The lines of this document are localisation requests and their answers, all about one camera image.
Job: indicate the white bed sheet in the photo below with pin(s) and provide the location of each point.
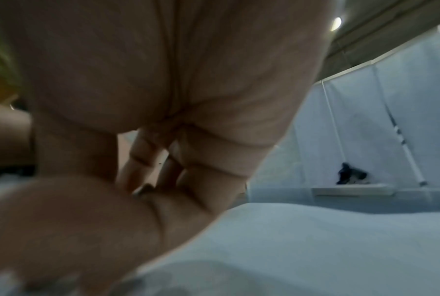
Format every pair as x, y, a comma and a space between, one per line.
307, 248

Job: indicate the person's left forearm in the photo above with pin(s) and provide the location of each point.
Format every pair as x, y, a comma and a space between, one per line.
6, 133

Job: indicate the round ceiling light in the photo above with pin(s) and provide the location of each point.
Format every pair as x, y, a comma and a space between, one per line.
336, 23

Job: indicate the white shelf board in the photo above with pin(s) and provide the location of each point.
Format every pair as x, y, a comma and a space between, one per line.
351, 189

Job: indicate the white striped pole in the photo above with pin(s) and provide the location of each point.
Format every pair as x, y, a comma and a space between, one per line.
406, 147

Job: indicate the person's right hand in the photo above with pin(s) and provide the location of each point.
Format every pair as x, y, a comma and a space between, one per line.
212, 72

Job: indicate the white curtain partition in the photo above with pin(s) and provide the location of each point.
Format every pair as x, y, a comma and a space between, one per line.
359, 121

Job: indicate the dark blue bundle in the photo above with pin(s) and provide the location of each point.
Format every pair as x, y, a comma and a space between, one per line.
350, 172

